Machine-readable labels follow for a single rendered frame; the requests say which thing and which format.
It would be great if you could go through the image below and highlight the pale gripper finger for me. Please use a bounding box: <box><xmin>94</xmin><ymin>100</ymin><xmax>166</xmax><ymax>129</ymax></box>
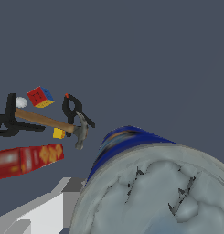
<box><xmin>0</xmin><ymin>176</ymin><xmax>88</xmax><ymax>234</ymax></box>

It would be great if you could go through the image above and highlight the red cracker box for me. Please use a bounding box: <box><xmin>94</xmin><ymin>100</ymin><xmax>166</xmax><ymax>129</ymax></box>
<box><xmin>0</xmin><ymin>143</ymin><xmax>65</xmax><ymax>181</ymax></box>

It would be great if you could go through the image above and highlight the small yellow block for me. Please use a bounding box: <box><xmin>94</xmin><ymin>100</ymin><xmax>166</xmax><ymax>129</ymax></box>
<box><xmin>52</xmin><ymin>127</ymin><xmax>67</xmax><ymax>140</ymax></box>

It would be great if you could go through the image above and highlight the large black spring clamp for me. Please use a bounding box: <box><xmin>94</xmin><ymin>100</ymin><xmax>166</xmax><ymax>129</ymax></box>
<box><xmin>0</xmin><ymin>92</ymin><xmax>47</xmax><ymax>138</ymax></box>

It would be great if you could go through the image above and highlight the small black spring clamp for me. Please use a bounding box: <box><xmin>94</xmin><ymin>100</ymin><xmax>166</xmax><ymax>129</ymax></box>
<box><xmin>61</xmin><ymin>93</ymin><xmax>96</xmax><ymax>138</ymax></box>

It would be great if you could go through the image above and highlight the white golf ball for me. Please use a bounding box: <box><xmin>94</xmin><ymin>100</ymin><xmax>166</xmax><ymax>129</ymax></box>
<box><xmin>15</xmin><ymin>96</ymin><xmax>28</xmax><ymax>109</ymax></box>

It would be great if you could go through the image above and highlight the blue coffee can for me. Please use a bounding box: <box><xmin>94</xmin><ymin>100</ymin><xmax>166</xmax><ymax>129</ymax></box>
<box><xmin>69</xmin><ymin>124</ymin><xmax>224</xmax><ymax>234</ymax></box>

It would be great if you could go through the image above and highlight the multicoloured puzzle cube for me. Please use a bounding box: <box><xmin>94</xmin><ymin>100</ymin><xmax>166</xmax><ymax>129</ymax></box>
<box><xmin>27</xmin><ymin>86</ymin><xmax>55</xmax><ymax>109</ymax></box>

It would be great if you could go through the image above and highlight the wooden handle claw hammer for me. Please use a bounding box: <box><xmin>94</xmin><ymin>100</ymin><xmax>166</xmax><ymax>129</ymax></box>
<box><xmin>14</xmin><ymin>107</ymin><xmax>90</xmax><ymax>151</ymax></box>

